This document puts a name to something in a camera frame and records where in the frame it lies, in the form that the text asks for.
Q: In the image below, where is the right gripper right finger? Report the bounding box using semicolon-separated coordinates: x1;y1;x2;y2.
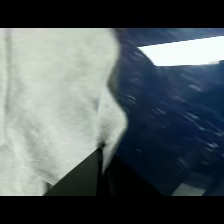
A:
101;155;168;197

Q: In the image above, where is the light grey garment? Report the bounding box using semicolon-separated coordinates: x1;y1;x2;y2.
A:
0;28;129;197

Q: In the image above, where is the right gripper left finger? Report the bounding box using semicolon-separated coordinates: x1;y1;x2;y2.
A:
44;146;104;197

